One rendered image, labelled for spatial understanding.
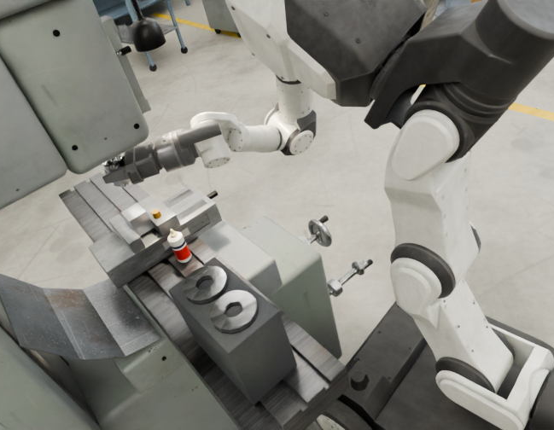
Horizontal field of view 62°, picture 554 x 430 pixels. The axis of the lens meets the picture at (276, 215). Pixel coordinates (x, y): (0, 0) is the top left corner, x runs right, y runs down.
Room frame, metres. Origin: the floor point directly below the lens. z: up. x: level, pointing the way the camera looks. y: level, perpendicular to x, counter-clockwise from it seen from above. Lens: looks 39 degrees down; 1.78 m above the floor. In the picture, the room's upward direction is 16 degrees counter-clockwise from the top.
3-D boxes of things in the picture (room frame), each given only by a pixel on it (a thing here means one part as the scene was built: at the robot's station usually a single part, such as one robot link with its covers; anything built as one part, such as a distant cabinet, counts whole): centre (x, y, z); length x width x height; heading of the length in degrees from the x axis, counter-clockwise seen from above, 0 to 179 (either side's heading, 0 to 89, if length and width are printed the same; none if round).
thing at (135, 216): (1.05, 0.37, 1.03); 0.06 x 0.05 x 0.06; 29
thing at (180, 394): (0.99, 0.31, 0.42); 0.81 x 0.32 x 0.60; 119
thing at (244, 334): (0.61, 0.15, 1.02); 0.22 x 0.12 x 0.20; 30
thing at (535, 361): (0.54, -0.40, 0.68); 0.21 x 0.20 x 0.13; 38
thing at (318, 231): (1.22, -0.10, 0.62); 0.16 x 0.12 x 0.12; 119
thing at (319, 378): (1.00, 0.35, 0.88); 1.24 x 0.23 x 0.08; 29
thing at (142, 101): (1.03, 0.24, 1.45); 0.04 x 0.04 x 0.21; 29
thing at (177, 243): (0.96, 0.28, 0.98); 0.04 x 0.04 x 0.11
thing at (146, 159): (0.98, 0.24, 1.24); 0.13 x 0.12 x 0.10; 4
